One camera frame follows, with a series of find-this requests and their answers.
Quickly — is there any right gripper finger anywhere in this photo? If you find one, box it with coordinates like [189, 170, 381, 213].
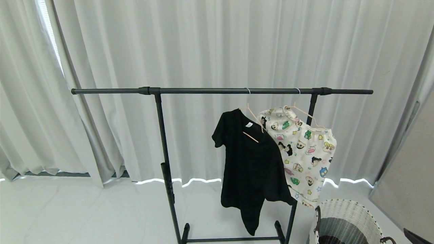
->
[403, 228, 424, 244]

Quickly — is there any pink clothes hanger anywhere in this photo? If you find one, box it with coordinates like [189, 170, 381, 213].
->
[285, 88, 328, 130]
[238, 88, 265, 143]

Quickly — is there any white curtain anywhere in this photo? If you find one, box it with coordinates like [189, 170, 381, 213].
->
[0, 0, 434, 188]

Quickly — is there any black garment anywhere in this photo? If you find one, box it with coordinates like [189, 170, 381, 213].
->
[212, 108, 298, 237]

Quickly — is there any white laundry basket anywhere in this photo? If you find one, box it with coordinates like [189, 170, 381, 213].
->
[309, 199, 397, 244]

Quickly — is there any black clothes rack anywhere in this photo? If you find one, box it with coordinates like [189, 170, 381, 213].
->
[71, 86, 374, 244]

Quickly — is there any cream printed garment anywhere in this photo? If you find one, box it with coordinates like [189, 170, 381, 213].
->
[257, 106, 337, 209]

